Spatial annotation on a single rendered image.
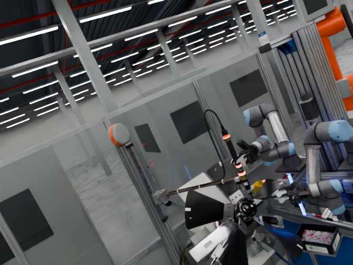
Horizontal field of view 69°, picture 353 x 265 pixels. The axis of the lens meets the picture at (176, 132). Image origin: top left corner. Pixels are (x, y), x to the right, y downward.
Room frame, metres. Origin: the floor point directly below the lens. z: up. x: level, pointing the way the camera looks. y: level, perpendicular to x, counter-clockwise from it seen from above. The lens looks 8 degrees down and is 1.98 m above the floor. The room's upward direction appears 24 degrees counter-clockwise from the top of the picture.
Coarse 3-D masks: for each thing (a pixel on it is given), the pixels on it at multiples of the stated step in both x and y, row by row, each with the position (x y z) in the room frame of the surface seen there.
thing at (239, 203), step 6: (246, 198) 1.43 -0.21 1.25; (240, 204) 1.41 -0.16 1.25; (246, 204) 1.41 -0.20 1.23; (252, 204) 1.41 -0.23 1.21; (234, 210) 1.43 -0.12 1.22; (240, 210) 1.37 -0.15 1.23; (246, 210) 1.39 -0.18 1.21; (252, 210) 1.38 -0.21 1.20; (234, 216) 1.46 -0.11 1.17; (240, 216) 1.38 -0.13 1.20; (246, 216) 1.35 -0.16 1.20; (252, 216) 1.35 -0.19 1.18; (234, 222) 1.43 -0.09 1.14; (246, 222) 1.43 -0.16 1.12
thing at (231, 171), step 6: (228, 162) 1.64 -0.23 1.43; (210, 168) 1.68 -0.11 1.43; (216, 168) 1.66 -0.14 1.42; (222, 168) 1.64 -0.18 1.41; (228, 168) 1.61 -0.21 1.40; (234, 168) 1.59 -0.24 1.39; (210, 174) 1.66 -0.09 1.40; (216, 174) 1.64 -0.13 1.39; (222, 174) 1.62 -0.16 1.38; (228, 174) 1.59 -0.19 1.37; (234, 174) 1.57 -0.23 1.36; (234, 180) 1.55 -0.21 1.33; (222, 186) 1.58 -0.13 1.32; (228, 186) 1.56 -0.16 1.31; (234, 186) 1.53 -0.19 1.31; (228, 192) 1.54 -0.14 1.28
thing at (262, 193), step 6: (270, 180) 1.64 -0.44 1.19; (276, 180) 1.62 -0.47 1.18; (264, 186) 1.61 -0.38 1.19; (270, 186) 1.58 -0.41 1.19; (276, 186) 1.56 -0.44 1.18; (282, 186) 1.54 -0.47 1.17; (258, 192) 1.56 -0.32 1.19; (264, 192) 1.53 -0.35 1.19; (270, 192) 1.50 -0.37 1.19; (258, 198) 1.49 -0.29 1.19; (264, 198) 1.46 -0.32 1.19
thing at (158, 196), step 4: (152, 192) 1.80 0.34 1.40; (156, 192) 1.79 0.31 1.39; (160, 192) 1.75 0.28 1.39; (164, 192) 1.75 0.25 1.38; (152, 196) 1.77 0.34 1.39; (156, 196) 1.75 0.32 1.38; (160, 196) 1.74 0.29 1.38; (164, 196) 1.74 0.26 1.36; (168, 196) 1.77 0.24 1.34; (156, 200) 1.76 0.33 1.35; (160, 200) 1.75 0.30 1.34; (164, 200) 1.73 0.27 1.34; (156, 204) 1.78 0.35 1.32
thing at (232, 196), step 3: (234, 192) 1.52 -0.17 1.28; (237, 192) 1.51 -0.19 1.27; (240, 192) 1.49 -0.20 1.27; (231, 195) 1.53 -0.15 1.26; (234, 195) 1.52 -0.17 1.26; (237, 195) 1.50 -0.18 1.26; (240, 195) 1.49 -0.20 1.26; (231, 198) 1.52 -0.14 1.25; (234, 198) 1.51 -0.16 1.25; (237, 198) 1.49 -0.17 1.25; (240, 198) 1.48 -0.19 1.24; (231, 201) 1.51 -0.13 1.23; (234, 201) 1.50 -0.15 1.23; (234, 204) 1.49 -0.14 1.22
